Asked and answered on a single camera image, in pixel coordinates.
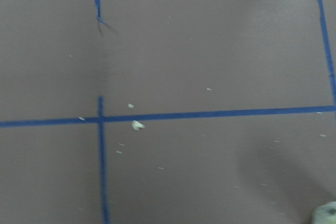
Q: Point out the tennis ball can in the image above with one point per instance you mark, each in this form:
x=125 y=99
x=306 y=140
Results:
x=324 y=214

